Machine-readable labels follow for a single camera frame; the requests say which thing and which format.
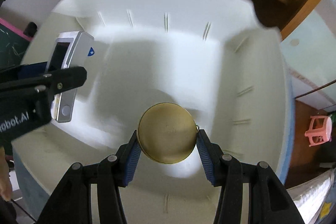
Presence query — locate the white handheld game console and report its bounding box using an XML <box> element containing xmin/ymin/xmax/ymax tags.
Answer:
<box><xmin>46</xmin><ymin>31</ymin><xmax>94</xmax><ymax>123</ymax></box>

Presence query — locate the gold round compact mirror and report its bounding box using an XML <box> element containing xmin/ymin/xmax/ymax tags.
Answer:
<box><xmin>137</xmin><ymin>102</ymin><xmax>199</xmax><ymax>164</ymax></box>

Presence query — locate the person's left hand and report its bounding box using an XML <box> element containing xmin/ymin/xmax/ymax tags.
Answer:
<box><xmin>0</xmin><ymin>147</ymin><xmax>13</xmax><ymax>201</ymax></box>

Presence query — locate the black knob on chalkboard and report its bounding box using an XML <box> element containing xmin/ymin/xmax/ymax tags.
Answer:
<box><xmin>23</xmin><ymin>22</ymin><xmax>38</xmax><ymax>38</ymax></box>

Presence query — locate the white quilted bedding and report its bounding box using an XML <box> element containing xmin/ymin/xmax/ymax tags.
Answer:
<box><xmin>288</xmin><ymin>169</ymin><xmax>335</xmax><ymax>223</ymax></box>

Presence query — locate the blue fuzzy table cloth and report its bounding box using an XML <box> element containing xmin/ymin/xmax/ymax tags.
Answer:
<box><xmin>13</xmin><ymin>73</ymin><xmax>294</xmax><ymax>223</ymax></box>

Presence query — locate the white plastic storage bin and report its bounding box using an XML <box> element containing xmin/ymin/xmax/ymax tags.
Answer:
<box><xmin>13</xmin><ymin>0</ymin><xmax>293</xmax><ymax>217</ymax></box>

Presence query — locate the pink plastic stool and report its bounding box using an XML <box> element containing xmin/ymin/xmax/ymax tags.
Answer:
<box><xmin>304</xmin><ymin>115</ymin><xmax>332</xmax><ymax>147</ymax></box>

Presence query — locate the green chalkboard pink frame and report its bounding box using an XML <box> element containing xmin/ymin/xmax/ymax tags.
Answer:
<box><xmin>0</xmin><ymin>18</ymin><xmax>32</xmax><ymax>69</ymax></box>

